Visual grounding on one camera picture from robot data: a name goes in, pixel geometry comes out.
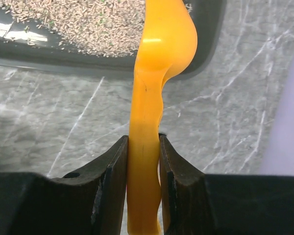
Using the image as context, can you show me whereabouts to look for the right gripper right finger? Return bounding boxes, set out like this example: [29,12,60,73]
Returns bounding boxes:
[159,134,294,235]

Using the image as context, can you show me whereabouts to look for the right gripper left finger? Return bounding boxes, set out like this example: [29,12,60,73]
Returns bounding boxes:
[0,136,128,235]

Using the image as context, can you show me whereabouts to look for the yellow plastic scoop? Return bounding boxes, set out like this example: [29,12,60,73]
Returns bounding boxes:
[127,0,197,235]

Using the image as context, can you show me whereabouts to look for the grey litter box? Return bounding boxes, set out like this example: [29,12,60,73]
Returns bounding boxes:
[0,0,226,80]

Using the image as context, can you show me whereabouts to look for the litter granules in box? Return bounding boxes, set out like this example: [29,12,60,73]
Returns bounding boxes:
[0,0,192,58]

